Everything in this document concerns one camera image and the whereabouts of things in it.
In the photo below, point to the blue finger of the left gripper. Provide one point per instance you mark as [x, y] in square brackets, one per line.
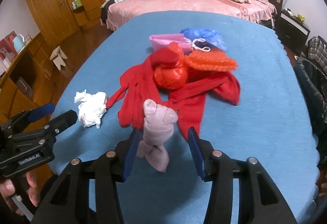
[41, 112]
[63, 122]

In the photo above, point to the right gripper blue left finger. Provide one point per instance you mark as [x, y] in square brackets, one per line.
[130, 149]

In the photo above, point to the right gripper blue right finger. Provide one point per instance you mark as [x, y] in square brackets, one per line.
[195, 146]

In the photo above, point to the white tissue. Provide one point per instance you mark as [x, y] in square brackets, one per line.
[91, 108]

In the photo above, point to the pale pink knotted sock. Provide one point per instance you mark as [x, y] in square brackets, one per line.
[158, 128]

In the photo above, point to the red garment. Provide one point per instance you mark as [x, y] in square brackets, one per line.
[137, 85]

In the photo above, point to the red plastic bag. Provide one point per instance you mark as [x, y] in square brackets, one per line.
[172, 77]

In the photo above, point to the orange knitted cloth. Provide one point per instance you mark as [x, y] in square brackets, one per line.
[213, 60]

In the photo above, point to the blue plastic bag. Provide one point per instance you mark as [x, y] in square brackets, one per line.
[205, 38]

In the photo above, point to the pink face mask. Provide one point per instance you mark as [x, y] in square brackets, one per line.
[163, 40]

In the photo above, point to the black trash bin with bag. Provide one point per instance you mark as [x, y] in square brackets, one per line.
[312, 82]

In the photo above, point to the left hand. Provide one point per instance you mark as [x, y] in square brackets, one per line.
[28, 183]

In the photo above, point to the wooden side cabinet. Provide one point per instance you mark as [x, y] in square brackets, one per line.
[27, 84]

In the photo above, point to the small white wooden stool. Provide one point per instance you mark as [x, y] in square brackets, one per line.
[58, 57]

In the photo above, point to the light blue kettle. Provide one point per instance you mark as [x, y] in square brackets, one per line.
[18, 42]

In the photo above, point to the blue table cloth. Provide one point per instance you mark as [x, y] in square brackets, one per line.
[271, 121]

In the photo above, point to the black bedside table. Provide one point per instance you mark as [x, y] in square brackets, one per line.
[291, 32]

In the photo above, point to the bed with pink sheet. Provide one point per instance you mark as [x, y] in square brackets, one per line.
[256, 11]

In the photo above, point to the yellow plush toy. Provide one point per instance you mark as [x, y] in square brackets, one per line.
[300, 18]

